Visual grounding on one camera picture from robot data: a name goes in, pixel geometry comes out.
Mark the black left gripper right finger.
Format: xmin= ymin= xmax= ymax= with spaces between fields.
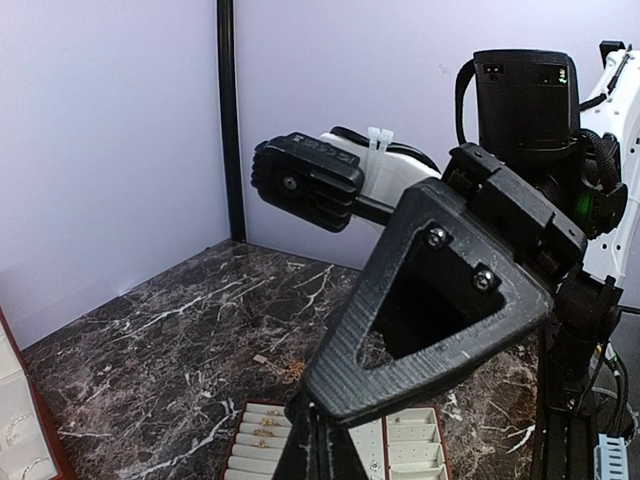
xmin=324 ymin=423 xmax=368 ymax=480

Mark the red wooden jewelry box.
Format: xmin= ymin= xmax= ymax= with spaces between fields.
xmin=0 ymin=318 xmax=77 ymax=480

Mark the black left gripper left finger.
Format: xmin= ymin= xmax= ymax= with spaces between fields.
xmin=273 ymin=388 xmax=325 ymax=480

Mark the black right frame post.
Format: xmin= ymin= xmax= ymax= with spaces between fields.
xmin=216 ymin=0 xmax=247 ymax=243

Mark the gold chain necklace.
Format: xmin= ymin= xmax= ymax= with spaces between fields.
xmin=252 ymin=353 xmax=307 ymax=387

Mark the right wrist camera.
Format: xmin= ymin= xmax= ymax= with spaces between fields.
xmin=251 ymin=126 xmax=441 ymax=233

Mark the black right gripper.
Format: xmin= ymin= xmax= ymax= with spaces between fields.
xmin=301 ymin=143 xmax=587 ymax=425

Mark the white slotted cable duct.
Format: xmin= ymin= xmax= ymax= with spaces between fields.
xmin=593 ymin=433 xmax=630 ymax=480

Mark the brown jewelry display tray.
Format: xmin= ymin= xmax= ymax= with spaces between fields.
xmin=220 ymin=399 xmax=452 ymax=479

